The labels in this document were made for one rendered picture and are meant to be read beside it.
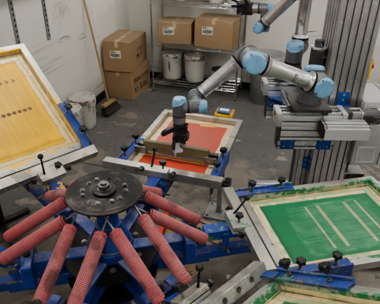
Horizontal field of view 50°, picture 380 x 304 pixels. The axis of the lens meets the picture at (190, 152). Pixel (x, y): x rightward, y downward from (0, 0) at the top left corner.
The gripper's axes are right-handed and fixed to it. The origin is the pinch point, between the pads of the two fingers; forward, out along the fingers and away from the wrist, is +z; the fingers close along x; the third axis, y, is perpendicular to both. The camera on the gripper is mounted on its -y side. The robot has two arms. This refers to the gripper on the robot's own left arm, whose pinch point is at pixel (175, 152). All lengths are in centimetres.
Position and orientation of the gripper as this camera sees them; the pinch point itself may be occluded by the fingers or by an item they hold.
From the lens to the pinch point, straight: 244.4
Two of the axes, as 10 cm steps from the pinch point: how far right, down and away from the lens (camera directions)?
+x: 3.0, -4.8, 8.3
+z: -0.1, 8.6, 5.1
